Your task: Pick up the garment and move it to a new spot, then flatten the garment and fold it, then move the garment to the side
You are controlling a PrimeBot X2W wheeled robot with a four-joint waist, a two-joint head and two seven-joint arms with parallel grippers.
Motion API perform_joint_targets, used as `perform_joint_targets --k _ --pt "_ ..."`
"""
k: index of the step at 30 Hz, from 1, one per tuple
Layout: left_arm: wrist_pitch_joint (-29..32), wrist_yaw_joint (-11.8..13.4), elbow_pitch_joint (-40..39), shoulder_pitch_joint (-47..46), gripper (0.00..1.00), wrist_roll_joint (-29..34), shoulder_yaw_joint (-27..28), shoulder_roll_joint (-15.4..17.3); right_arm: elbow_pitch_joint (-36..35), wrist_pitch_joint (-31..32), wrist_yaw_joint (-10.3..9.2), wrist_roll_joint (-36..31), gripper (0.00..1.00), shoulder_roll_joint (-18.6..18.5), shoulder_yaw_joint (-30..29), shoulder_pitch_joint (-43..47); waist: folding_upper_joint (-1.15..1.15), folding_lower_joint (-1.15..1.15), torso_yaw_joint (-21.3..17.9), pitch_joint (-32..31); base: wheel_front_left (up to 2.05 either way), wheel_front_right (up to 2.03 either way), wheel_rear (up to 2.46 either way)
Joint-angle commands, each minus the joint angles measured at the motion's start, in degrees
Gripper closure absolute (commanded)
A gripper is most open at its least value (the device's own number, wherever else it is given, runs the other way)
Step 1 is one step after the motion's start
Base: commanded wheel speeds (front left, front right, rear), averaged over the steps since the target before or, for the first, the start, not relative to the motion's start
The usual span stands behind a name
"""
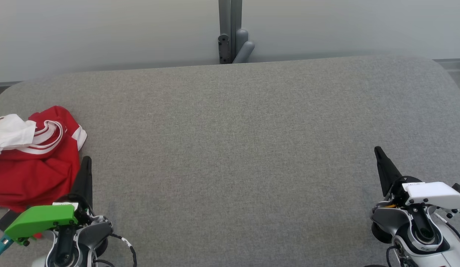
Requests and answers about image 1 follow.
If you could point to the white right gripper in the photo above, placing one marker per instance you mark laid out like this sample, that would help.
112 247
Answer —
434 194

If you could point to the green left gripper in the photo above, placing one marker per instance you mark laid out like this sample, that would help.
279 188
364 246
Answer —
40 220

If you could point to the red jersey white sleeves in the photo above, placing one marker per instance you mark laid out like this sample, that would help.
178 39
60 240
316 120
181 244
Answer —
13 133

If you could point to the grey fabric sofa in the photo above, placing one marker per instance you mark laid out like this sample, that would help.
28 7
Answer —
230 148

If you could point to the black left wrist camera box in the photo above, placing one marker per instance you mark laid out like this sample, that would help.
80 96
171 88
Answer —
9 219

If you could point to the dark perforated metal bracket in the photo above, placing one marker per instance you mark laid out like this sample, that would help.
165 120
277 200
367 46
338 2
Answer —
223 48

